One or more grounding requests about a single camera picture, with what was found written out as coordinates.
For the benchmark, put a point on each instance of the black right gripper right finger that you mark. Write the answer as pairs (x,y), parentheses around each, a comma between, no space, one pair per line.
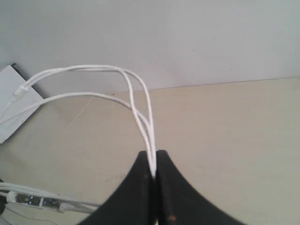
(181,204)

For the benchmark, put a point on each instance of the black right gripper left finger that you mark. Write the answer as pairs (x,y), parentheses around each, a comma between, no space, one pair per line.
(132,203)

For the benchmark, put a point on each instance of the white wired earphones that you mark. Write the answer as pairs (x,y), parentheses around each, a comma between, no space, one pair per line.
(32,197)

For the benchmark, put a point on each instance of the white box on table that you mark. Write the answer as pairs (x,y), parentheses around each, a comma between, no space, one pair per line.
(10,79)

